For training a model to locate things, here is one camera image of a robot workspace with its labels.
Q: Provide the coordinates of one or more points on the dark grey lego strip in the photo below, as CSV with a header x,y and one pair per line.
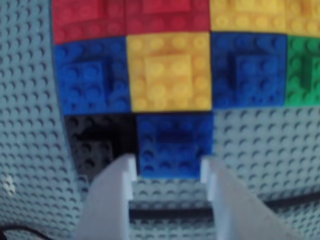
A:
x,y
170,212

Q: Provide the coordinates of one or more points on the green lego cube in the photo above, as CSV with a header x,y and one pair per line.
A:
x,y
303,72

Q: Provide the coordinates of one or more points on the black lego cube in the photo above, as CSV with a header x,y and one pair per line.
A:
x,y
95,140

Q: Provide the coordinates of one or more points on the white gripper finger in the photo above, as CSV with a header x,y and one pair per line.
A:
x,y
105,205
240,215

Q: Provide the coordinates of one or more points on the grey lego baseplate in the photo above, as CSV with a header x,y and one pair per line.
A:
x,y
262,150

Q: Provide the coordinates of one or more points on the red lego cube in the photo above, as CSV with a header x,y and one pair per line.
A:
x,y
87,20
167,15

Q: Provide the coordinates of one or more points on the blue lego cube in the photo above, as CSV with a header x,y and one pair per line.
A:
x,y
250,72
175,145
90,77

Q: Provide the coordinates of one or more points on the yellow lego cube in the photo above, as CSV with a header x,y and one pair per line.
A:
x,y
305,16
170,72
247,15

